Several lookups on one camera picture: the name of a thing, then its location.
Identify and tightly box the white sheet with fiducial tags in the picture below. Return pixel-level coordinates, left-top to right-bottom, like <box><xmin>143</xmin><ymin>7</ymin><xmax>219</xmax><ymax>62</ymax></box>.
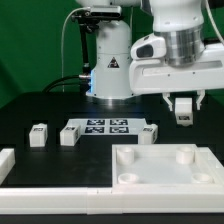
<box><xmin>67</xmin><ymin>118</ymin><xmax>146</xmax><ymax>135</ymax></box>

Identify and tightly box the white U-shaped obstacle fence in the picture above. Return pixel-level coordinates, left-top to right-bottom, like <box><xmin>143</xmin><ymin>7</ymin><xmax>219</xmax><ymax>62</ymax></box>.
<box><xmin>0</xmin><ymin>149</ymin><xmax>224</xmax><ymax>214</ymax></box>

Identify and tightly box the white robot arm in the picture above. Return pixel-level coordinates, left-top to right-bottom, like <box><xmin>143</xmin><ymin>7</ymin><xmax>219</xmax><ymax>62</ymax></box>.
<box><xmin>76</xmin><ymin>0</ymin><xmax>224</xmax><ymax>101</ymax></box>

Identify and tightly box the black camera on pole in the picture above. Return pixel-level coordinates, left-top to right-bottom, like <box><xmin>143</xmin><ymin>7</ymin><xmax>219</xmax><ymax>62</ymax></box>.
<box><xmin>71</xmin><ymin>5</ymin><xmax>122</xmax><ymax>75</ymax></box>

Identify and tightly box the white camera cable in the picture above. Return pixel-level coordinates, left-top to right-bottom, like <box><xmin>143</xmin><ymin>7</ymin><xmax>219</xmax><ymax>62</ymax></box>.
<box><xmin>60</xmin><ymin>6</ymin><xmax>91</xmax><ymax>93</ymax></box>

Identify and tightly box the green backdrop curtain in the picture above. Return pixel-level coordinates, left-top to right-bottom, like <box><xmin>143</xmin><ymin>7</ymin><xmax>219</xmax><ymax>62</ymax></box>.
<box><xmin>0</xmin><ymin>0</ymin><xmax>224</xmax><ymax>109</ymax></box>

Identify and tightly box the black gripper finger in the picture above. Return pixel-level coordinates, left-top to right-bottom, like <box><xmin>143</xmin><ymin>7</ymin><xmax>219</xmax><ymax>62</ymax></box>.
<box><xmin>162</xmin><ymin>93</ymin><xmax>173</xmax><ymax>111</ymax></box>
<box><xmin>196</xmin><ymin>90</ymin><xmax>205</xmax><ymax>110</ymax></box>

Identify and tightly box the white square tabletop panel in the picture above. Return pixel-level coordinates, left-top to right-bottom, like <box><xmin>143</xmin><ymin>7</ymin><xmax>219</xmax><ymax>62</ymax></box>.
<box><xmin>112</xmin><ymin>144</ymin><xmax>224</xmax><ymax>186</ymax></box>

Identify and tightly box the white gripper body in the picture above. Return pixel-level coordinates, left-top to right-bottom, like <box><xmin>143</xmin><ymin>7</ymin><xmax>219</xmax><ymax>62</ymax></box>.
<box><xmin>128</xmin><ymin>32</ymin><xmax>224</xmax><ymax>96</ymax></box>

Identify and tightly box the black cable bundle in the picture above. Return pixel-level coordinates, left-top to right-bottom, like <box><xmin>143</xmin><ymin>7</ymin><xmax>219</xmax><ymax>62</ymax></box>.
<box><xmin>41</xmin><ymin>74</ymin><xmax>92</xmax><ymax>93</ymax></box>

